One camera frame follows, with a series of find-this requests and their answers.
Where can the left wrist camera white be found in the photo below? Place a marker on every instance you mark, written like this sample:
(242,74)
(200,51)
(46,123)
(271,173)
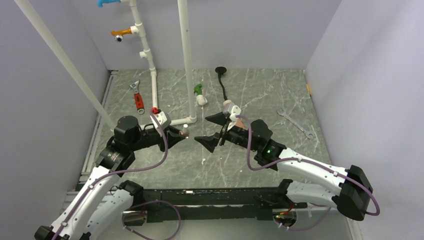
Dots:
(159,118)

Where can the red handled adjustable wrench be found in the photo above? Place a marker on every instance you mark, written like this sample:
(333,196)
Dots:
(139,104)

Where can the mannequin practice hand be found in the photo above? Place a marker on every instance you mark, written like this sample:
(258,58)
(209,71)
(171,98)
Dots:
(232,124)

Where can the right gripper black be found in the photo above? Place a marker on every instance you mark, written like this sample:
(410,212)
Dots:
(210,142)

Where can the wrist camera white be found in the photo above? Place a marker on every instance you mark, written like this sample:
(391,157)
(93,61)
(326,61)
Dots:
(232,110)
(159,118)

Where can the white diagonal pole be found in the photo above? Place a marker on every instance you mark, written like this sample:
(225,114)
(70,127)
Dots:
(34,18)

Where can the orange tap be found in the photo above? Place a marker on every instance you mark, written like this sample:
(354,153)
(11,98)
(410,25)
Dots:
(119,35)

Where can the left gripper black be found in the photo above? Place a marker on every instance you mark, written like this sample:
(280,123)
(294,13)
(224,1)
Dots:
(173,138)

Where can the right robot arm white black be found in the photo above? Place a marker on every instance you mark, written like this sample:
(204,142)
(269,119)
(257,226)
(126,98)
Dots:
(346,189)

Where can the glitter nail polish bottle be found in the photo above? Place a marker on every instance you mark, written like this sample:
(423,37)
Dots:
(185,131)

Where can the black flexible hand stand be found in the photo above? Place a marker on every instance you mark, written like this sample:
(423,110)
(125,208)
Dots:
(221,70)

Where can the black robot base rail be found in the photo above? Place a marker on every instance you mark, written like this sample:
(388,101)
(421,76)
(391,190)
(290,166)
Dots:
(160,205)

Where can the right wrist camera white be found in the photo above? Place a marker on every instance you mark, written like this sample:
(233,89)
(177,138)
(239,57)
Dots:
(232,110)

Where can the silver open-end wrench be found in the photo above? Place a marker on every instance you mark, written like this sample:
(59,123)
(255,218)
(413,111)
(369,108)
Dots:
(283,113)

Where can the blue tap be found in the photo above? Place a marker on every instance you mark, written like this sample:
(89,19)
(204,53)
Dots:
(101,3)

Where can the green valve white fitting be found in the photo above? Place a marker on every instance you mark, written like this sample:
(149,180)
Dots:
(200,98)

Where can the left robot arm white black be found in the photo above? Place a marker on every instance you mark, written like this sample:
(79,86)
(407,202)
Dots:
(87,216)

